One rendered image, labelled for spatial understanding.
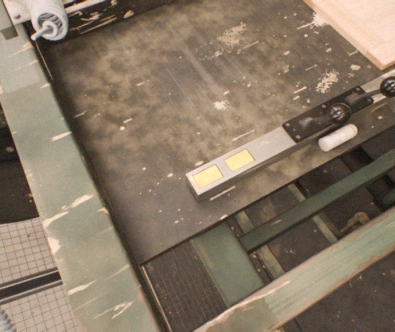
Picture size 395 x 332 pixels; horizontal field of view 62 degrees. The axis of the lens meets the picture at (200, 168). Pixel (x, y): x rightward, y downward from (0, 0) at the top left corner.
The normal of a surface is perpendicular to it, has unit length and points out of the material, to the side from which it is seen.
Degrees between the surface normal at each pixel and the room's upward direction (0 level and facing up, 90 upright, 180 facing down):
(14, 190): 90
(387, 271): 0
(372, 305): 0
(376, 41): 57
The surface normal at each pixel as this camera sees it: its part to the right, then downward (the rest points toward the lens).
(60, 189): -0.02, -0.47
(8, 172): 0.45, -0.63
